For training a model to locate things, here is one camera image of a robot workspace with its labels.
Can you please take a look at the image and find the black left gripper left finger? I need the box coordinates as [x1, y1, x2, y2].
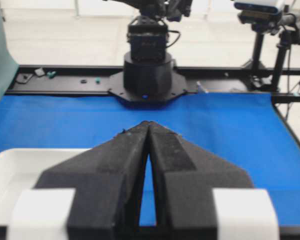
[8, 120, 151, 240]

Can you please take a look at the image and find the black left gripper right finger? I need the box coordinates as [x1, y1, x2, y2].
[148, 122, 280, 240]

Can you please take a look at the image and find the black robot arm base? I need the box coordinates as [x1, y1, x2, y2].
[108, 0, 193, 103]

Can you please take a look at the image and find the white plastic case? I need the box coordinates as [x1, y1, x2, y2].
[0, 148, 86, 229]

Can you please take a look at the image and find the blue table mat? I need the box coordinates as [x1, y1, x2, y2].
[0, 93, 300, 226]

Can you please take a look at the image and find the small teal peg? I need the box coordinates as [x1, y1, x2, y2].
[95, 77, 101, 84]

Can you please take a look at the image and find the black tripod pole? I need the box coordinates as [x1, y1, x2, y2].
[271, 13, 300, 92]

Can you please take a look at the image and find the teal clip on rail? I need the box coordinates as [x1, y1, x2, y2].
[46, 71, 57, 79]

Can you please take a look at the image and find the black table frame rail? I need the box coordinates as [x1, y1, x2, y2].
[6, 65, 300, 104]

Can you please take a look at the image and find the white tag on rail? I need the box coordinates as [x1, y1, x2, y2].
[34, 68, 46, 77]

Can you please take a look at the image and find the black camera stand pole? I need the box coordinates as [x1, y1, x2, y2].
[241, 33, 265, 72]

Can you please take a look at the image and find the blue-grey camera on stand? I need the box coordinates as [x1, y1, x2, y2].
[233, 0, 285, 34]

